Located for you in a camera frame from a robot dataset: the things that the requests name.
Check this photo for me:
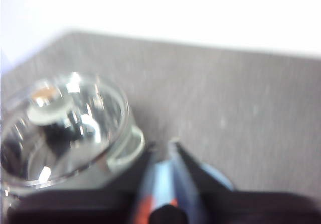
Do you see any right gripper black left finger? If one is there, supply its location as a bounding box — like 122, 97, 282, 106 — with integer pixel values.
7, 142, 156, 224

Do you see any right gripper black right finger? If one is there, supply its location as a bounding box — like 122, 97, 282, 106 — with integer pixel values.
170, 138, 321, 224

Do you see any orange pumpkin with green stem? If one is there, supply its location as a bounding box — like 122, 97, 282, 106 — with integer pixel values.
137, 193, 179, 224

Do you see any glass lid with green knob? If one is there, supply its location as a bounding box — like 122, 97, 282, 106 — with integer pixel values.
0, 71, 131, 187

